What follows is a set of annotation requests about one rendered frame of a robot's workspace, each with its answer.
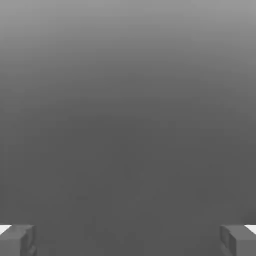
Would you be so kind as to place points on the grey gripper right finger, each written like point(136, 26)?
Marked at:
point(242, 243)

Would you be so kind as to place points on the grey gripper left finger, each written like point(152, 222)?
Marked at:
point(14, 242)

